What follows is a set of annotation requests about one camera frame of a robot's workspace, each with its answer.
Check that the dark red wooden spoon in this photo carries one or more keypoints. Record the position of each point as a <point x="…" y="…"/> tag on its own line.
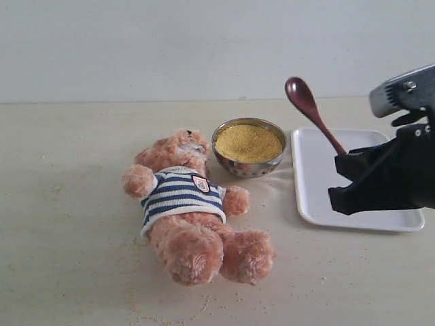
<point x="300" y="95"/>

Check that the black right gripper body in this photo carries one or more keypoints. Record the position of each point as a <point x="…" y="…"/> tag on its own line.
<point x="414" y="151"/>

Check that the brown teddy bear striped sweater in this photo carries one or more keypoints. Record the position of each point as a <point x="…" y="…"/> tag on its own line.
<point x="185" y="215"/>

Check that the steel bowl of millet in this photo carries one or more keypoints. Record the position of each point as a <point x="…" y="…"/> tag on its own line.
<point x="249" y="147"/>

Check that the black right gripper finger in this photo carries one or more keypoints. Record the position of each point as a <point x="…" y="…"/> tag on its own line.
<point x="386" y="188"/>
<point x="367" y="159"/>

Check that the white plastic tray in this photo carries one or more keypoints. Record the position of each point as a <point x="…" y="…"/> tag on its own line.
<point x="315" y="172"/>

